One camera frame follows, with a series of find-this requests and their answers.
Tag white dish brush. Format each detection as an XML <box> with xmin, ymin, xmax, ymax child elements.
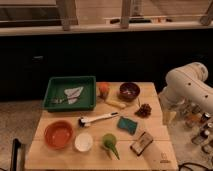
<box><xmin>78</xmin><ymin>112</ymin><xmax>118</xmax><ymax>127</ymax></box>

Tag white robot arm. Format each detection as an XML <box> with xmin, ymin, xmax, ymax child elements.
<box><xmin>158</xmin><ymin>62</ymin><xmax>213</xmax><ymax>125</ymax></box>

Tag dark brown bowl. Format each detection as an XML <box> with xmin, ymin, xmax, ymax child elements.
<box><xmin>119</xmin><ymin>82</ymin><xmax>140</xmax><ymax>101</ymax></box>

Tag small white bowl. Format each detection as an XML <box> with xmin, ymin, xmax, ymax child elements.
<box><xmin>74</xmin><ymin>133</ymin><xmax>93</xmax><ymax>152</ymax></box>

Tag red bowl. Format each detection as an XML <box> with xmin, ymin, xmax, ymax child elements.
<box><xmin>44</xmin><ymin>120</ymin><xmax>73</xmax><ymax>150</ymax></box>

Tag pine cone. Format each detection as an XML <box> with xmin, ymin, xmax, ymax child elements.
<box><xmin>135</xmin><ymin>103</ymin><xmax>152</xmax><ymax>118</ymax></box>

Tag bottles on floor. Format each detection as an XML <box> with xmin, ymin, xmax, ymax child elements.
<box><xmin>184</xmin><ymin>106</ymin><xmax>213</xmax><ymax>150</ymax></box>

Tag teal sponge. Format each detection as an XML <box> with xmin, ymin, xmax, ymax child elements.
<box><xmin>117</xmin><ymin>117</ymin><xmax>138</xmax><ymax>135</ymax></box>

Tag wooden block box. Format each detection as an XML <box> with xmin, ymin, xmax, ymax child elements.
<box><xmin>130</xmin><ymin>132</ymin><xmax>153</xmax><ymax>156</ymax></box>

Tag yellow banana piece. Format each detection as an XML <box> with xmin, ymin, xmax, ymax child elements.
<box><xmin>105</xmin><ymin>100</ymin><xmax>126</xmax><ymax>109</ymax></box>

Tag green funnel scoop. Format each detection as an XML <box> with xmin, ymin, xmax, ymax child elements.
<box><xmin>102</xmin><ymin>133</ymin><xmax>120</xmax><ymax>159</ymax></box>

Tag orange cup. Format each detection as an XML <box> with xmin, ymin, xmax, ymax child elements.
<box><xmin>98</xmin><ymin>82</ymin><xmax>109</xmax><ymax>99</ymax></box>

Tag white cloth in tray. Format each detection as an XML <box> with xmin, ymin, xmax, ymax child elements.
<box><xmin>64</xmin><ymin>87</ymin><xmax>83</xmax><ymax>104</ymax></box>

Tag green plastic tray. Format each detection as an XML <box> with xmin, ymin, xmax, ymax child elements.
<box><xmin>43</xmin><ymin>76</ymin><xmax>96</xmax><ymax>112</ymax></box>

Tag metal item in tray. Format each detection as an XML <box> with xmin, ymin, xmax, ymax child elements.
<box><xmin>51</xmin><ymin>98</ymin><xmax>67</xmax><ymax>104</ymax></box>

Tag black chair frame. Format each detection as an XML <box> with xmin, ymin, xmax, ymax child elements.
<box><xmin>10</xmin><ymin>138</ymin><xmax>26</xmax><ymax>171</ymax></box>

